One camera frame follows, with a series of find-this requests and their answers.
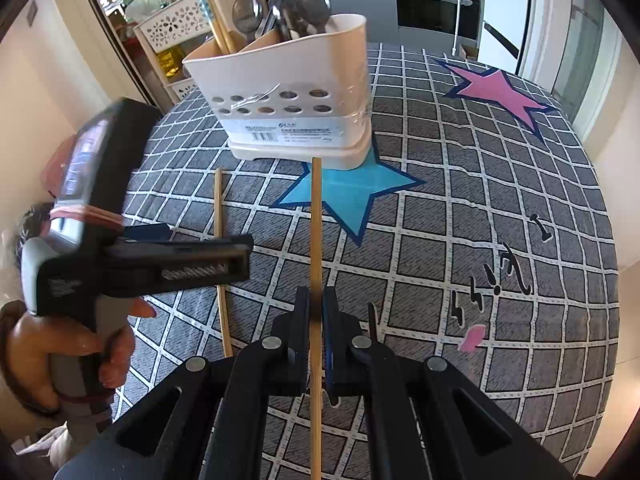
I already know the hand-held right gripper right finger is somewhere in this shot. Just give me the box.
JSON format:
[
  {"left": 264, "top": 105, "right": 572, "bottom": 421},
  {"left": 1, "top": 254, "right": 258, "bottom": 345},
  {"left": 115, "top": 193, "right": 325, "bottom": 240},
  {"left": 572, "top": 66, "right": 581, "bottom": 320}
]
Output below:
[{"left": 321, "top": 286, "right": 573, "bottom": 480}]

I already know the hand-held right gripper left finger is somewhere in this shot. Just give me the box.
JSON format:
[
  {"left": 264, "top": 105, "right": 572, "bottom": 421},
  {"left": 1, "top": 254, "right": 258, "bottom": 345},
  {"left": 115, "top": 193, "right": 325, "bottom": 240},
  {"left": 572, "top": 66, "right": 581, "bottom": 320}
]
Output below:
[{"left": 65, "top": 286, "right": 312, "bottom": 480}]

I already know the white fridge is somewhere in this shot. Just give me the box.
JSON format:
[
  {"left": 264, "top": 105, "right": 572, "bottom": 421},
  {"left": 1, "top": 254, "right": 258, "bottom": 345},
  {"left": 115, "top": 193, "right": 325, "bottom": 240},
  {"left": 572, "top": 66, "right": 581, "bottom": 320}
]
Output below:
[{"left": 477, "top": 0, "right": 538, "bottom": 78}]

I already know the cream plastic utensil holder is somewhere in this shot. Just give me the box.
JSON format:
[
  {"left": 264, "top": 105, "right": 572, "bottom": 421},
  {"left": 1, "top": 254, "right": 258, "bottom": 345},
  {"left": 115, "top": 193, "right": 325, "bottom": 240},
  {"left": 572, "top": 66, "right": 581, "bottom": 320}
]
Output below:
[{"left": 181, "top": 14, "right": 373, "bottom": 171}]

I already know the grey kitchen cabinet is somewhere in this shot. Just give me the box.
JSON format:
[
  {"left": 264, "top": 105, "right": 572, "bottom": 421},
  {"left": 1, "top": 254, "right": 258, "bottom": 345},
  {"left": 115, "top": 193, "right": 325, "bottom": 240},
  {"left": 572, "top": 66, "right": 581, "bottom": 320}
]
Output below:
[{"left": 272, "top": 0, "right": 398, "bottom": 45}]

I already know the metal spoon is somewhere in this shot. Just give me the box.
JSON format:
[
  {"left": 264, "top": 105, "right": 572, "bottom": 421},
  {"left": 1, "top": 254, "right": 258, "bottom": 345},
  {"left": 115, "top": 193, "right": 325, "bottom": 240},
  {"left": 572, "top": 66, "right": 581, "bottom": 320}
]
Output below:
[
  {"left": 231, "top": 0, "right": 267, "bottom": 43},
  {"left": 292, "top": 0, "right": 333, "bottom": 36},
  {"left": 265, "top": 0, "right": 301, "bottom": 41}
]

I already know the yellow oil bottle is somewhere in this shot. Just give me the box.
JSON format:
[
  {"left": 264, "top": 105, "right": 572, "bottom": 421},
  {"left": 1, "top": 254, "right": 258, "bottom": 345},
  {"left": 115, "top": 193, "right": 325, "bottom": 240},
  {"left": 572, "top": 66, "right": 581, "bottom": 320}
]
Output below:
[{"left": 156, "top": 45, "right": 190, "bottom": 81}]

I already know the person's left forearm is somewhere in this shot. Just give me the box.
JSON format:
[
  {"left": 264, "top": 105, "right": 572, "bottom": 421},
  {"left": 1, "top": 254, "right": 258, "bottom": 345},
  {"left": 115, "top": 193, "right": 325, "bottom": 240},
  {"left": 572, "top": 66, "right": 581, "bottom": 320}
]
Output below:
[{"left": 0, "top": 302, "right": 61, "bottom": 418}]

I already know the white cloth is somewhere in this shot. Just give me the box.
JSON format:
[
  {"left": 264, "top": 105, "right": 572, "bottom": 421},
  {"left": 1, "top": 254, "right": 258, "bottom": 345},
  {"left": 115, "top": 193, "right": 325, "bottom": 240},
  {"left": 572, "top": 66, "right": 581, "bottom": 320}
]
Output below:
[{"left": 15, "top": 422, "right": 76, "bottom": 468}]

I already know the white perforated basket rack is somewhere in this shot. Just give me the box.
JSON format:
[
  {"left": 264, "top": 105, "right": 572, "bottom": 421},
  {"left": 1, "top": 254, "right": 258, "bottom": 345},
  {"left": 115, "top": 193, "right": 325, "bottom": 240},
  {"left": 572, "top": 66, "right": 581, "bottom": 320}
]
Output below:
[{"left": 132, "top": 0, "right": 221, "bottom": 106}]

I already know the clear plastic bag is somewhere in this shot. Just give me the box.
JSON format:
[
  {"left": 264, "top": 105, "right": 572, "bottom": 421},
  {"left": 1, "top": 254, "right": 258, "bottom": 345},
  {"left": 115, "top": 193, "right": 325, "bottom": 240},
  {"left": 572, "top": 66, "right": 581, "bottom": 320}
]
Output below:
[{"left": 124, "top": 0, "right": 168, "bottom": 25}]

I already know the person's left hand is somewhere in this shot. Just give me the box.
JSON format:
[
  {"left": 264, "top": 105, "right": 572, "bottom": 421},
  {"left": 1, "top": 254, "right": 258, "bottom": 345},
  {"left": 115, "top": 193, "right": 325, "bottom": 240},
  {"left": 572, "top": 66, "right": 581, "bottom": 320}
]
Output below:
[{"left": 7, "top": 299, "right": 158, "bottom": 401}]

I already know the black built-in oven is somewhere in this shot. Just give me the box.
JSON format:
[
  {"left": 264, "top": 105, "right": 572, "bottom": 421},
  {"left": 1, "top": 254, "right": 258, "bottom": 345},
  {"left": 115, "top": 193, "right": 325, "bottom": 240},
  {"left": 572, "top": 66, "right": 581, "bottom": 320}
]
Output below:
[{"left": 394, "top": 0, "right": 485, "bottom": 45}]

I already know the wooden chopstick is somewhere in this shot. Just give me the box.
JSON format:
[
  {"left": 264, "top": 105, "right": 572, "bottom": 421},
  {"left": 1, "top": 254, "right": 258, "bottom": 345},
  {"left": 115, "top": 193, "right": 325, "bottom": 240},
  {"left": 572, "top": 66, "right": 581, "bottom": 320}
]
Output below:
[
  {"left": 310, "top": 156, "right": 323, "bottom": 480},
  {"left": 214, "top": 168, "right": 234, "bottom": 359}
]

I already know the blue patterned chopstick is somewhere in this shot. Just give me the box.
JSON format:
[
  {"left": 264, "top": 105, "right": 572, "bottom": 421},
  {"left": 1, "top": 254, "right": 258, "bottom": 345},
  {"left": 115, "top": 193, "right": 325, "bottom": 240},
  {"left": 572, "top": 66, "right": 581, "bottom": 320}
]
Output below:
[{"left": 191, "top": 0, "right": 235, "bottom": 56}]

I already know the glass sliding door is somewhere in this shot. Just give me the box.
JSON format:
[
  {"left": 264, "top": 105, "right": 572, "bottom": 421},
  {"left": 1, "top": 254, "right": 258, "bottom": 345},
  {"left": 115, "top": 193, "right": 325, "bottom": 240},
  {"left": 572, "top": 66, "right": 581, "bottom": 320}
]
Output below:
[{"left": 520, "top": 0, "right": 621, "bottom": 131}]

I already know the grey checked star tablecloth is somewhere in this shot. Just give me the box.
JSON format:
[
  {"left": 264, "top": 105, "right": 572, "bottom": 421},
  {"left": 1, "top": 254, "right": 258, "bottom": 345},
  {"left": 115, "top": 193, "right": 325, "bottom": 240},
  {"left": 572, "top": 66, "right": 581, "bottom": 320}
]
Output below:
[{"left": 107, "top": 42, "right": 621, "bottom": 480}]

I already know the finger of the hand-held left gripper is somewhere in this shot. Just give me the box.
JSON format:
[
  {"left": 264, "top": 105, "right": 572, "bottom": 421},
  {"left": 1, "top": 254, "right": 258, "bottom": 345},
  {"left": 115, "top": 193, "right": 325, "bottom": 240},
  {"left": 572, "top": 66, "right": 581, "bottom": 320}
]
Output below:
[
  {"left": 122, "top": 223, "right": 174, "bottom": 242},
  {"left": 104, "top": 233, "right": 255, "bottom": 295}
]

